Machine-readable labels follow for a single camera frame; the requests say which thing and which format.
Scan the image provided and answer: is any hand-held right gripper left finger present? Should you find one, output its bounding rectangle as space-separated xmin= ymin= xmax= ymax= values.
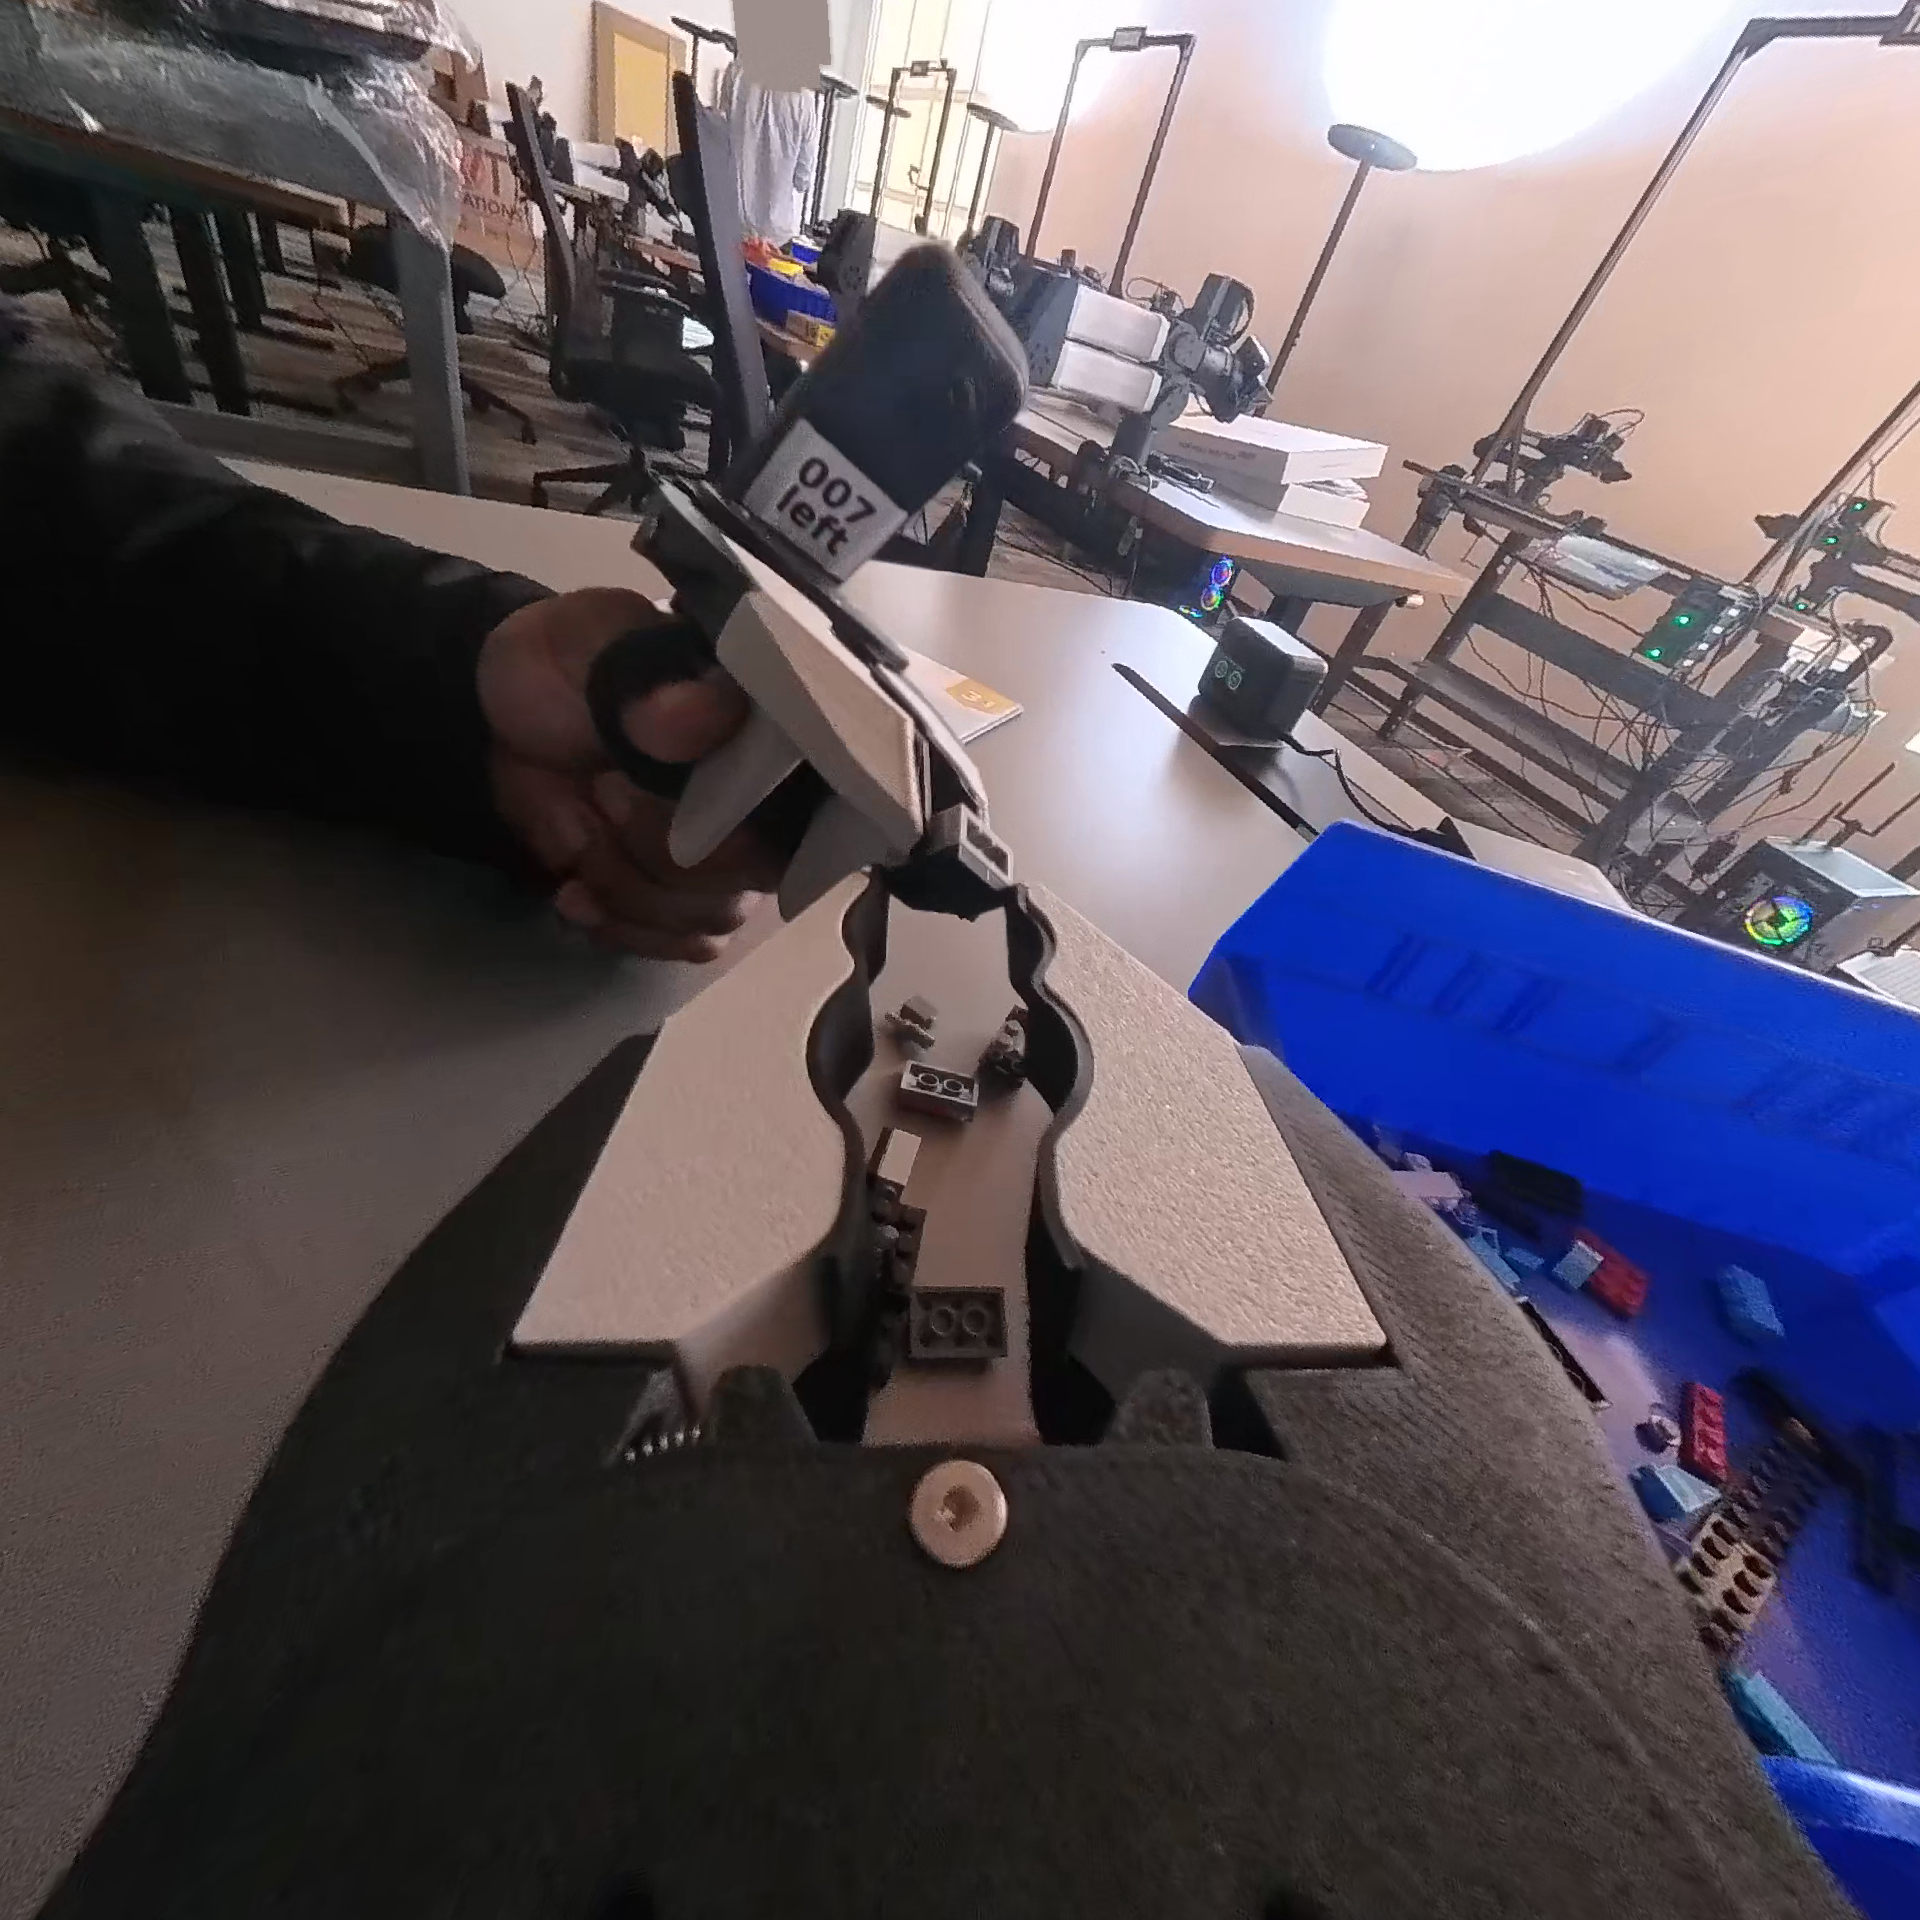
xmin=510 ymin=873 xmax=894 ymax=1396

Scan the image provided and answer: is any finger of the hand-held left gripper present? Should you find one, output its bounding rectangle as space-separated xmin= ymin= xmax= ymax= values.
xmin=884 ymin=664 xmax=1000 ymax=849
xmin=712 ymin=576 xmax=934 ymax=868

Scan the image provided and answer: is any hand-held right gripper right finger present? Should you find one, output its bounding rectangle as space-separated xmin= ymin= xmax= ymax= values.
xmin=999 ymin=885 xmax=1391 ymax=1378

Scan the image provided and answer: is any small toy brick assembly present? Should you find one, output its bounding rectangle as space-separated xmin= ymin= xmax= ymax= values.
xmin=884 ymin=805 xmax=1019 ymax=921

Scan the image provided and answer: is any black and white brick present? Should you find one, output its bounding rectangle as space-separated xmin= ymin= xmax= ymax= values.
xmin=867 ymin=1181 xmax=920 ymax=1360

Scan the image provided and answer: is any red and dark grey brick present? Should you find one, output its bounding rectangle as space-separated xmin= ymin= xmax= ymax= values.
xmin=907 ymin=1288 xmax=1010 ymax=1366

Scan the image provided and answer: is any person's left forearm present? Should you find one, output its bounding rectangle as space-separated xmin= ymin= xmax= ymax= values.
xmin=0 ymin=300 xmax=560 ymax=881

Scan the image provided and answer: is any grey desk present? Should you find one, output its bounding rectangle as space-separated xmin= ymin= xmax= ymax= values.
xmin=0 ymin=457 xmax=1636 ymax=1920

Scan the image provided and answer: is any person's left hand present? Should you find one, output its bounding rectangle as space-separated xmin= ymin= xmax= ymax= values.
xmin=477 ymin=585 xmax=797 ymax=962

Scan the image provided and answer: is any white and yellow card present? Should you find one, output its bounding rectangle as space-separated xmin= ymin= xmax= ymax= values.
xmin=907 ymin=651 xmax=1023 ymax=747

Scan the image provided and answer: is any black flat plate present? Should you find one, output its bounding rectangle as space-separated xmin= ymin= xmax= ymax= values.
xmin=1114 ymin=661 xmax=1336 ymax=835

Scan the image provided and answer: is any black office chair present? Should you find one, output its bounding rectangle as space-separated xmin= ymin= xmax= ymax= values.
xmin=502 ymin=83 xmax=722 ymax=518

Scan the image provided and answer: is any black cube device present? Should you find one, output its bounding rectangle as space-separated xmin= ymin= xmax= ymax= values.
xmin=1196 ymin=614 xmax=1328 ymax=745

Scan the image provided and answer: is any large blue plastic bin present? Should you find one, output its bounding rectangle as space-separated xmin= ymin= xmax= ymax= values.
xmin=1189 ymin=822 xmax=1920 ymax=1920

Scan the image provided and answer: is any pile of mixed toy bricks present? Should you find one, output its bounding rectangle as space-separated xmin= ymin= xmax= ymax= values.
xmin=1388 ymin=1148 xmax=1920 ymax=1771

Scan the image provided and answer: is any black floor lamp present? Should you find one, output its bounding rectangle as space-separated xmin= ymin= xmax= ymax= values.
xmin=1266 ymin=124 xmax=1420 ymax=401

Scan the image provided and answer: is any metal equipment rack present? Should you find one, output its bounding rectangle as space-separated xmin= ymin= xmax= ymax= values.
xmin=1380 ymin=374 xmax=1920 ymax=902

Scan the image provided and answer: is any cluttered background table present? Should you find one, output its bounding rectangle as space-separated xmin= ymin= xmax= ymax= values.
xmin=0 ymin=0 xmax=467 ymax=497

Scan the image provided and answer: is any black stand pole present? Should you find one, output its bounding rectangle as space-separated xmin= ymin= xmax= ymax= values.
xmin=1476 ymin=6 xmax=1920 ymax=467

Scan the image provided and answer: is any black cable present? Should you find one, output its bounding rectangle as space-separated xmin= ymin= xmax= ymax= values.
xmin=1288 ymin=736 xmax=1466 ymax=841

